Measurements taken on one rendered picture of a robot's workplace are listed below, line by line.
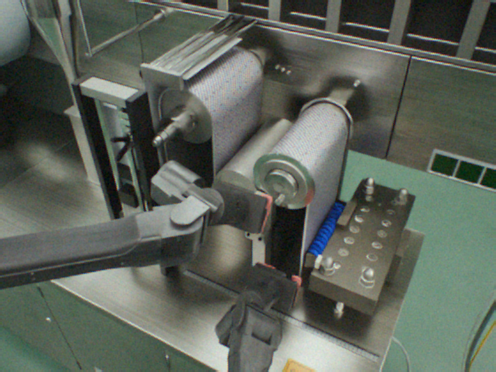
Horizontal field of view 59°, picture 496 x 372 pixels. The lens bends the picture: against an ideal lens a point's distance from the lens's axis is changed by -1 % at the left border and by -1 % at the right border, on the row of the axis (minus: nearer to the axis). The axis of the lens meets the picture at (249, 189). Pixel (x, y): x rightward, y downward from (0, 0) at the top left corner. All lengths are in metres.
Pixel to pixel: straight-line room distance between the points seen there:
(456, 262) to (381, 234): 1.48
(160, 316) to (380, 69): 0.81
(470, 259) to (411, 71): 1.74
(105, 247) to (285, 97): 0.80
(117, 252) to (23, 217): 0.97
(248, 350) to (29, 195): 1.07
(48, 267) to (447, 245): 2.38
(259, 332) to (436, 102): 0.68
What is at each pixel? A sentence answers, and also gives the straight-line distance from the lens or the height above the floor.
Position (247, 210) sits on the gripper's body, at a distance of 0.74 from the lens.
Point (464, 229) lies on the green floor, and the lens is 2.87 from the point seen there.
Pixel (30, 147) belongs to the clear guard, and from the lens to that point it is 1.71.
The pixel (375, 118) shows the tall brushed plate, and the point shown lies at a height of 1.26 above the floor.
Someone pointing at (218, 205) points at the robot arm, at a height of 1.43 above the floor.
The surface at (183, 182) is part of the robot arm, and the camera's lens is 0.68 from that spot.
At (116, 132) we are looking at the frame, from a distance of 1.03.
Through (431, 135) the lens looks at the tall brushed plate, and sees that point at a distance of 1.19.
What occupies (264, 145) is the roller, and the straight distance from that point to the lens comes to 1.10.
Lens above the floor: 1.87
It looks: 41 degrees down
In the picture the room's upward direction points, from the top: straight up
